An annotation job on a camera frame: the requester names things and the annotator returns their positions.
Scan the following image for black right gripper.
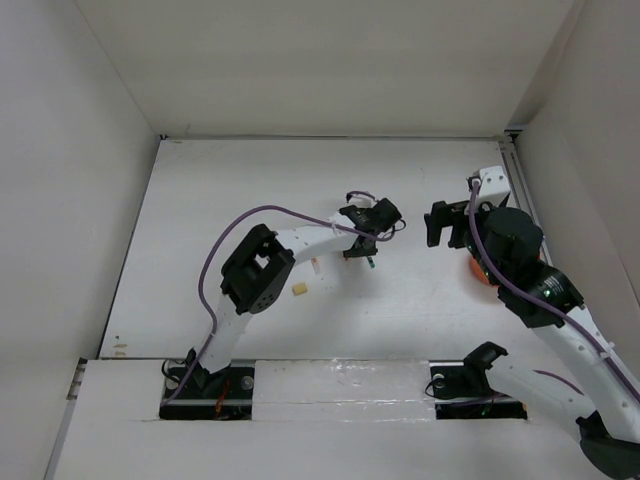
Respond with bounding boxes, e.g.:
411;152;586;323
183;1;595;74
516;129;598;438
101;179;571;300
425;198;508;285

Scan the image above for yellow eraser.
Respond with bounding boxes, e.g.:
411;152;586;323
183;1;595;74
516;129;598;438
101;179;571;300
292;283;308;296

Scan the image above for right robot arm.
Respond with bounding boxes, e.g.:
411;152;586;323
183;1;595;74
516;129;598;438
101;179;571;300
424;199;639;479

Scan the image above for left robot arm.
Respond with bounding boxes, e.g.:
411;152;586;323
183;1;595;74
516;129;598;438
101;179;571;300
179;198;404;398

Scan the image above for orange round organizer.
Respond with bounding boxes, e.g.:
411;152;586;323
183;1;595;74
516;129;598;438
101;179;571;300
469;257;500;288

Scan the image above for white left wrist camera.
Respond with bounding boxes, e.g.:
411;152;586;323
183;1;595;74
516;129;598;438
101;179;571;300
345;190;376;206

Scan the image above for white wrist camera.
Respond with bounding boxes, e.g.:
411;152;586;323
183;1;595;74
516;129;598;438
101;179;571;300
467;165;511;207
345;190;376;206

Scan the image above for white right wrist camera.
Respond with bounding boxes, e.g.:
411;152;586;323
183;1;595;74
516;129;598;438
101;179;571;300
467;165;511;207

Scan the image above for aluminium side rail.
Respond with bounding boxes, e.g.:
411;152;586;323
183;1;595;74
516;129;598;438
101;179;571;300
501;130;554;266

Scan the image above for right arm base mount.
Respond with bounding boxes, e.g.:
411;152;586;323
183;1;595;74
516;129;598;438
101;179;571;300
424;342;528;420

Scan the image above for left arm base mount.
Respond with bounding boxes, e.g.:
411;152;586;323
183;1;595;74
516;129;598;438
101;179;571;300
159;364;255;421

